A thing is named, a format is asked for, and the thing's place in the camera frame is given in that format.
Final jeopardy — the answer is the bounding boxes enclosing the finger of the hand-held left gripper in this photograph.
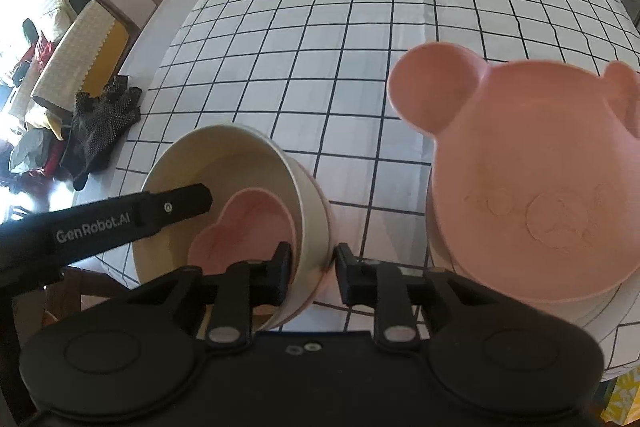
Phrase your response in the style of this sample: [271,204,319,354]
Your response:
[132,183,213,233]

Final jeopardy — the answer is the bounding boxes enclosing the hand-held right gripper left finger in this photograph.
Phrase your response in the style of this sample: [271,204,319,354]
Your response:
[125,241,293,351]

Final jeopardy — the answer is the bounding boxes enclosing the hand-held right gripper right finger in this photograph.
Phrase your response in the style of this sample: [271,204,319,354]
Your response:
[334,243,506,353]

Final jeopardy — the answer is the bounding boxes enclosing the pink heart-shaped dish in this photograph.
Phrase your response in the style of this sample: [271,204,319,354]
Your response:
[187,189,296,273]

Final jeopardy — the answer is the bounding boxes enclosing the cream bowl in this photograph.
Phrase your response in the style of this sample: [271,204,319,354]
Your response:
[134,124,333,333]

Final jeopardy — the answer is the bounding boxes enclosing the pink bear-shaped plate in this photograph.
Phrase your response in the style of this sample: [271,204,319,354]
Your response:
[387,42,640,305]

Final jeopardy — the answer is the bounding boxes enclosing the large white plate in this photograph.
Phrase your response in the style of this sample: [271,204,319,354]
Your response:
[425,179,636,343]

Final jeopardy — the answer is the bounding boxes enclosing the grey crumpled cloth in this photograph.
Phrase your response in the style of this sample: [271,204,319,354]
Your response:
[10,127,63,175]

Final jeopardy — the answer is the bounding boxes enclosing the black dotted gloves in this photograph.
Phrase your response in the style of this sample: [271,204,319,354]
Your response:
[65,74,143,192]

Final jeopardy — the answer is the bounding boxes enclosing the sofa with cream yellow cover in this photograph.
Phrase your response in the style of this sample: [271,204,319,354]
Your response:
[7,0,141,132]

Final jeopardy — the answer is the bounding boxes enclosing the black white checkered tablecloth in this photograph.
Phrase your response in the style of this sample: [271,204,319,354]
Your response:
[107,0,640,383]

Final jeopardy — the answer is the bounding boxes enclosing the yellow printed box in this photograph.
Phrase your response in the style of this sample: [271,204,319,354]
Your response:
[600,367,640,425]

